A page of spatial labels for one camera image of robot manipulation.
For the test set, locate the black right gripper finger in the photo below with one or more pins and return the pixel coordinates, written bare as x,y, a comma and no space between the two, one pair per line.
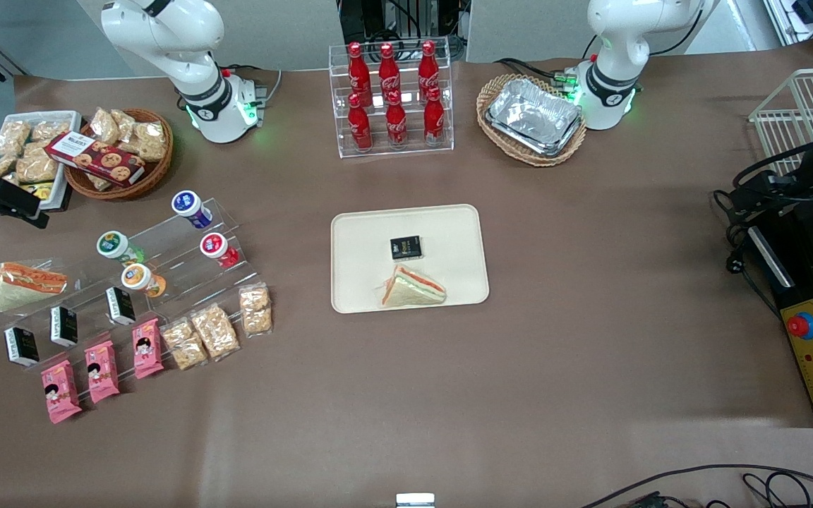
25,217
17,196

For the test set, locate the green gum bottle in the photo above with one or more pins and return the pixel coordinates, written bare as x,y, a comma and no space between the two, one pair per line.
111,245

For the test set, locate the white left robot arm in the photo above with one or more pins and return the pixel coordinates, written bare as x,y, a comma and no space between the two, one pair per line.
607,85

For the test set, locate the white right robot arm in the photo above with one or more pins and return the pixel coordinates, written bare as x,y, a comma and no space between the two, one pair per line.
166,35

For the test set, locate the black base under white tray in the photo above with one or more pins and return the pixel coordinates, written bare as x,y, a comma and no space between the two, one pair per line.
59,203

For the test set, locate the white rectangular tray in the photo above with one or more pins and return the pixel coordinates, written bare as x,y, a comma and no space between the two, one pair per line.
66,118

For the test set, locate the orange gum bottle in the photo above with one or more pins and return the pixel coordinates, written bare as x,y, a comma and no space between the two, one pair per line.
137,276

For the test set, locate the blue gum bottle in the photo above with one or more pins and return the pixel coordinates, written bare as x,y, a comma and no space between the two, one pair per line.
188,204

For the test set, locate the red gum bottle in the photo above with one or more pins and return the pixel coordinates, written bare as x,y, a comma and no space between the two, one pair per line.
214,245

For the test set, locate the aluminium foil tray stack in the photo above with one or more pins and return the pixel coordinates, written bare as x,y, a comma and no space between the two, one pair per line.
533,116

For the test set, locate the beige plastic tray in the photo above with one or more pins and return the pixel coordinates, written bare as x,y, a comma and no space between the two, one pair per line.
456,247

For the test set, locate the yellow snack pack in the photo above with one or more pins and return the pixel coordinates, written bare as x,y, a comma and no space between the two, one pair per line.
39,190

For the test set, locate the large wrapped triangle sandwich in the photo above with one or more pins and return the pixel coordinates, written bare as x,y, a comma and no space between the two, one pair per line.
25,286

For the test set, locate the black power plug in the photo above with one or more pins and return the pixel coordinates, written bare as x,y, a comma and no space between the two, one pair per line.
735,264

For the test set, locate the red cookie box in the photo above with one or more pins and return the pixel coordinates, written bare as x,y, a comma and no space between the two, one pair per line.
96,159

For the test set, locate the black and white small box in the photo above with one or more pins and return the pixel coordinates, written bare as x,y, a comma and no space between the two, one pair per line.
22,346
63,326
121,305

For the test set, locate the dark wicker basket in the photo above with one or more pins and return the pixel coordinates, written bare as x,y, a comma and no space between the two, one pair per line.
145,180

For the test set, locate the clear acrylic stepped display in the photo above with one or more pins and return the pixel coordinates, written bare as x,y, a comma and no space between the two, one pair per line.
159,240

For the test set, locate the red emergency stop button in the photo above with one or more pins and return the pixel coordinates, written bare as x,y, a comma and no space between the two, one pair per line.
802,324

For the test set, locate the pink cartoon snack pack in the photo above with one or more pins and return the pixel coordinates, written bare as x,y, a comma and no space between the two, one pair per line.
61,391
147,349
101,372

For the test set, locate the clear-wrapped puffed rice bar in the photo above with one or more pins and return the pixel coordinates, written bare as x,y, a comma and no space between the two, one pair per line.
184,344
214,331

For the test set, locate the brown table cover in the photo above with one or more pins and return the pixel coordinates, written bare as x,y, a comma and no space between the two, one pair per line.
590,353

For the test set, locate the light wicker basket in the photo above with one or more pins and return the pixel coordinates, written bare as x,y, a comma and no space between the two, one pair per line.
519,156

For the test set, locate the clear-wrapped square puffed rice pack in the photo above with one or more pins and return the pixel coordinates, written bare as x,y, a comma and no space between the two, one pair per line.
256,309

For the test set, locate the clear acrylic bottle rack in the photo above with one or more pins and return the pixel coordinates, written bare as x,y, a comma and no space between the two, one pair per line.
339,144

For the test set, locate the red cola bottle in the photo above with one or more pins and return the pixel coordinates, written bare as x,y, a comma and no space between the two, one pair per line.
428,67
396,123
389,70
434,118
358,70
360,127

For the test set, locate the black box with gold print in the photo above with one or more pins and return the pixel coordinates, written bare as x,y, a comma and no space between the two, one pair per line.
406,248

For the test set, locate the small wrapped triangle sandwich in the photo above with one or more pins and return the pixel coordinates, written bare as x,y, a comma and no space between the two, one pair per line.
413,289

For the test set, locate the black equipment rack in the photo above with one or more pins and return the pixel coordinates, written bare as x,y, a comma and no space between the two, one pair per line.
378,21

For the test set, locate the metal shelf frame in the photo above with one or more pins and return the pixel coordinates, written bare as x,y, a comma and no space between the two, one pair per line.
812,10

